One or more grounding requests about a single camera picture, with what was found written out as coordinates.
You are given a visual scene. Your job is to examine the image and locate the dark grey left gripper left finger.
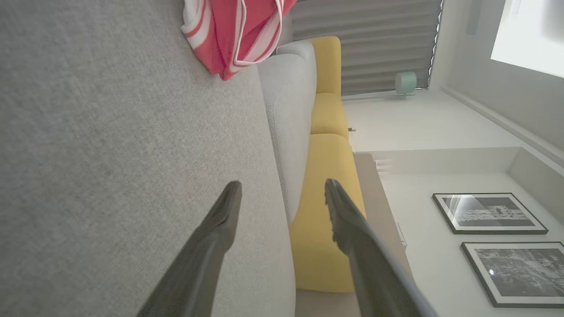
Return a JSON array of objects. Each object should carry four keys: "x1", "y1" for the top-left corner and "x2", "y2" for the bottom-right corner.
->
[{"x1": 137, "y1": 181, "x2": 242, "y2": 317}]

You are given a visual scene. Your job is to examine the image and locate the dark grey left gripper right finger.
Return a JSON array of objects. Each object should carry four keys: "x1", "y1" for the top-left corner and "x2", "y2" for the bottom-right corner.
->
[{"x1": 325, "y1": 178, "x2": 439, "y2": 317}]

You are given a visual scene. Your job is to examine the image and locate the red shirt with white striped trim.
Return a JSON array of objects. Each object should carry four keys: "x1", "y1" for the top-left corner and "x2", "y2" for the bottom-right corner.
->
[{"x1": 181, "y1": 0, "x2": 298, "y2": 81}]

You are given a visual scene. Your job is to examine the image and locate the yellow fabric sofa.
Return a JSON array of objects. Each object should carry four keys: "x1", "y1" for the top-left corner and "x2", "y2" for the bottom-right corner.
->
[{"x1": 289, "y1": 36, "x2": 367, "y2": 293}]

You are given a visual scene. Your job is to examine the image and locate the black framed monochrome picture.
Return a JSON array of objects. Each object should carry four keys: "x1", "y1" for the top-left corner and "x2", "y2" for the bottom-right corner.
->
[
  {"x1": 432, "y1": 192, "x2": 549, "y2": 235},
  {"x1": 461, "y1": 241, "x2": 564, "y2": 309}
]

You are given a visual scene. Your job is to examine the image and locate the large grey fabric sofa seat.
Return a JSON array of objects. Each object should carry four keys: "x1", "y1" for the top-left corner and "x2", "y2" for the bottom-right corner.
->
[{"x1": 0, "y1": 0, "x2": 297, "y2": 317}]

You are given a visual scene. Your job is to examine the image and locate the grey pleated curtain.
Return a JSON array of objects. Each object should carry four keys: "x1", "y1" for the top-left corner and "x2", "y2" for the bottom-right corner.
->
[{"x1": 291, "y1": 0, "x2": 443, "y2": 96}]

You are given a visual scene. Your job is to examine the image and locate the bright white window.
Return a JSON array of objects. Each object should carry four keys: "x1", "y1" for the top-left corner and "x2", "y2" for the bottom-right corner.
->
[{"x1": 490, "y1": 0, "x2": 564, "y2": 79}]

